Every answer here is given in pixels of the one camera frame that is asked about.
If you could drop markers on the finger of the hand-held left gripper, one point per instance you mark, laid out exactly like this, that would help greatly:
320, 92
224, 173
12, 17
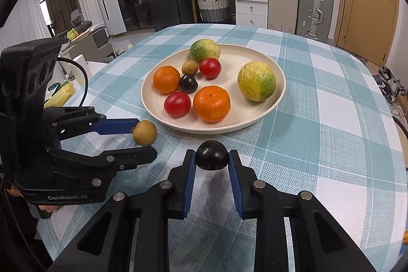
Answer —
114, 127
140, 155

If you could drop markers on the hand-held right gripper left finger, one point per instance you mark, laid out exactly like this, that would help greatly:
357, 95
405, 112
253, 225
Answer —
188, 186

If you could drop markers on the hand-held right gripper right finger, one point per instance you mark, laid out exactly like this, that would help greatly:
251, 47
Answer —
235, 186

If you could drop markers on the brown longan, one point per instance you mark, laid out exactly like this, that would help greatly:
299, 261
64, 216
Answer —
145, 132
190, 67

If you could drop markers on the dark purple plum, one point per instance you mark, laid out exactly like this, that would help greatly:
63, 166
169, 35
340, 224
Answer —
212, 154
188, 83

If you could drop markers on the red tomato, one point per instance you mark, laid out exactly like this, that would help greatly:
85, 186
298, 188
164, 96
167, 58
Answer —
177, 104
209, 68

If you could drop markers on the small orange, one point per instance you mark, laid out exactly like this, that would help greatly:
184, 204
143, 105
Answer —
166, 79

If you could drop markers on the cream round plate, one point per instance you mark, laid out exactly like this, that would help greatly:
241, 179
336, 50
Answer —
232, 112

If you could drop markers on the large orange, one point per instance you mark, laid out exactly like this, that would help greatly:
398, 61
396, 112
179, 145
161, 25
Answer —
211, 103

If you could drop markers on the person's left hand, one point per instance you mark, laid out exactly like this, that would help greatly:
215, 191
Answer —
47, 210

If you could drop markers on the yellow plastic bag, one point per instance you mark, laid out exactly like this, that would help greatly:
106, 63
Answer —
59, 96

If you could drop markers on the white round stool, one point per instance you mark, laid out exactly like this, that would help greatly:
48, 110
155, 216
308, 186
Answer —
76, 68

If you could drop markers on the teal white checked tablecloth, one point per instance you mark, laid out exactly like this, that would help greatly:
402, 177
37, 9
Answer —
318, 147

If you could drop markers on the grey sofa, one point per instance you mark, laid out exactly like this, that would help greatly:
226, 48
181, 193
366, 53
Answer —
98, 36

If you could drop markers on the large green yellow citrus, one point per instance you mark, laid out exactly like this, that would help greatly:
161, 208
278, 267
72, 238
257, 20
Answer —
256, 80

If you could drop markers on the small green yellow citrus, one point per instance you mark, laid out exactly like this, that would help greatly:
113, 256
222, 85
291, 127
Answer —
205, 50

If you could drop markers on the brown curtain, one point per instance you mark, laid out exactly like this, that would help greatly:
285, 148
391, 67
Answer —
60, 4

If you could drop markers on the woven laundry basket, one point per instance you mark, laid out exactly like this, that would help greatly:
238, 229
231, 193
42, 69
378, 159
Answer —
213, 9

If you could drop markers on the pile of patterned clothes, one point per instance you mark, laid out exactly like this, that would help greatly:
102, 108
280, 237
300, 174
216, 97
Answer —
390, 84

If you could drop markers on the beige suitcase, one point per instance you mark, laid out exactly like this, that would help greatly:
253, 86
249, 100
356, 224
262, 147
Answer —
283, 1

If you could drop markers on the silver suitcase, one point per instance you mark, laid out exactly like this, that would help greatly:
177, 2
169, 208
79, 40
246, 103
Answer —
314, 10

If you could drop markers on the wooden door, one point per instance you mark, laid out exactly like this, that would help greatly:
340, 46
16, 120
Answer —
369, 4

